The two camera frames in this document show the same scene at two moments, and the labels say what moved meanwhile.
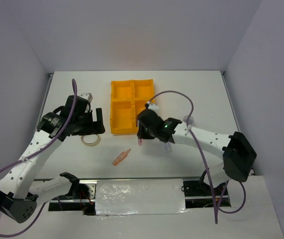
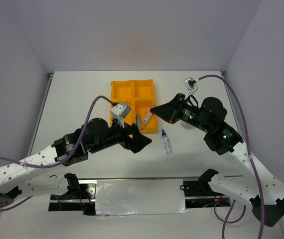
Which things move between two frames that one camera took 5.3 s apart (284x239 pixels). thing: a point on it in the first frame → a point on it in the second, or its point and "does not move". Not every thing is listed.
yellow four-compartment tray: x=128 y=99 does not move
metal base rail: x=198 y=194 does not move
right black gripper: x=142 y=133 → x=170 y=111
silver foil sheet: x=140 y=197 does not move
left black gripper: x=94 y=127 → x=138 y=141
